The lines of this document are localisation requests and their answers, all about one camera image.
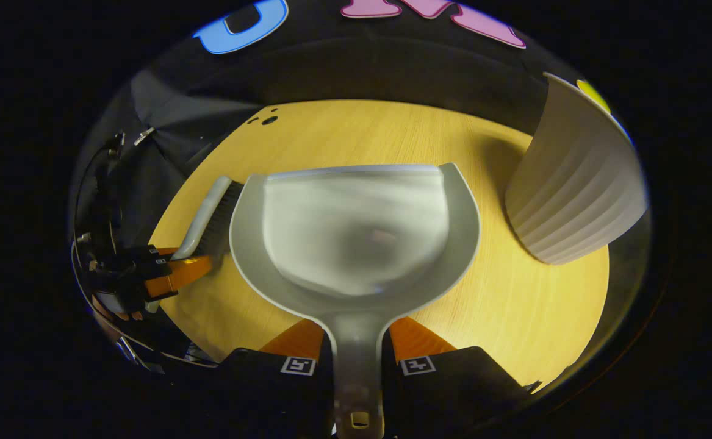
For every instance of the white dustpan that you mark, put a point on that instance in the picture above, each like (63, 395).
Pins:
(356, 231)

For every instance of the wooden desktop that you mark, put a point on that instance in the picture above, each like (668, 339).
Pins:
(514, 305)

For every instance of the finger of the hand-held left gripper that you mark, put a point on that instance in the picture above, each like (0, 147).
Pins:
(179, 275)
(165, 250)

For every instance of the white cloth clip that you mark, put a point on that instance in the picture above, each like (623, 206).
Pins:
(144, 135)

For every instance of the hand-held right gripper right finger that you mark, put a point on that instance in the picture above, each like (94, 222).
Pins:
(447, 396)

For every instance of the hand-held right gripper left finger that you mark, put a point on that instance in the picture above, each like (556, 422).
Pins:
(282, 396)

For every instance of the small white broom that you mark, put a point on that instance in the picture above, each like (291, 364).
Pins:
(200, 222)

